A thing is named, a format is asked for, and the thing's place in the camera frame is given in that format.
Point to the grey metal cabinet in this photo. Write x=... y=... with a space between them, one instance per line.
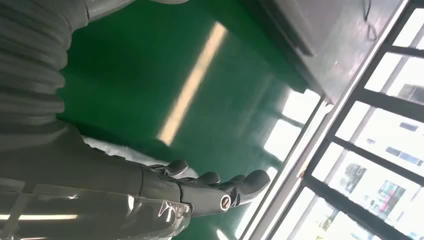
x=328 y=43

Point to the black window frame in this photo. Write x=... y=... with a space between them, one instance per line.
x=348 y=136

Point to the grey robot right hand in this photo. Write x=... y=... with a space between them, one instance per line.
x=82 y=185

